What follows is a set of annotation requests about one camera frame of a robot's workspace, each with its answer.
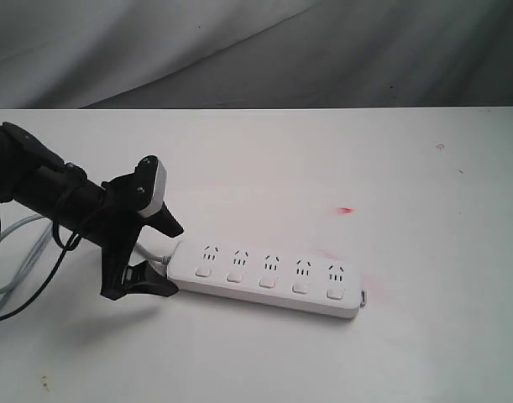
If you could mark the grey backdrop cloth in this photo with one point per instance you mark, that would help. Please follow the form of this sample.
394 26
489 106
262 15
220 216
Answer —
255 54

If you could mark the white power strip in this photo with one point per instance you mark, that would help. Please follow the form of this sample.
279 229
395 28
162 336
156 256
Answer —
272 277

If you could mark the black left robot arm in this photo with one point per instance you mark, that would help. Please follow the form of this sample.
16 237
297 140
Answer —
42 181

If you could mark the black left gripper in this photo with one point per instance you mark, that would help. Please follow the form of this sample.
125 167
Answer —
116 229

